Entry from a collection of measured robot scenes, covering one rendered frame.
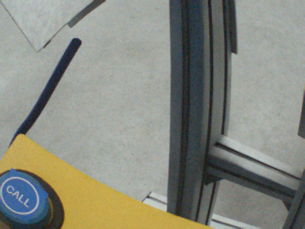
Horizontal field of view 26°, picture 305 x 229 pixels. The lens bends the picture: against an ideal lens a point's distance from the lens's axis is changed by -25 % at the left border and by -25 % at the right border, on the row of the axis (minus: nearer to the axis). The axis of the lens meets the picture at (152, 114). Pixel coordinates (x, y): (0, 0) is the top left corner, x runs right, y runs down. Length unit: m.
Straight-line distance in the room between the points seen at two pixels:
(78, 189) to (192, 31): 0.52
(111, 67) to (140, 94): 0.12
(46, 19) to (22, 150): 0.30
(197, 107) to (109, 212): 0.60
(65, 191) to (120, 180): 1.38
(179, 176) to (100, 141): 0.78
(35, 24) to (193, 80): 0.32
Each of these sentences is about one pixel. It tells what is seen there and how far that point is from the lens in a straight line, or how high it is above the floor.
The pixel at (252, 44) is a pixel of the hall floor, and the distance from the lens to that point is 2.11.
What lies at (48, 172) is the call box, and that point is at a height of 1.07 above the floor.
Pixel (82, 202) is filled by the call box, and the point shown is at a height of 1.07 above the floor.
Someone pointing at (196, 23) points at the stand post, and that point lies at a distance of 0.86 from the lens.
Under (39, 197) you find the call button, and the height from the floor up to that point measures 1.08.
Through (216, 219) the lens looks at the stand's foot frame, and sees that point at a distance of 1.58.
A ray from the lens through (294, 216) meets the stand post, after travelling 1.02.
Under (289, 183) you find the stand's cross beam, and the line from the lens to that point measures 1.02.
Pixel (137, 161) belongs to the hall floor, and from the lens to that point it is 1.80.
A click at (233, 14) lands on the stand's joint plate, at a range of 0.94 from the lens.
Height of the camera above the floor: 1.37
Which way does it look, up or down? 46 degrees down
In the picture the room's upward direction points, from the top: straight up
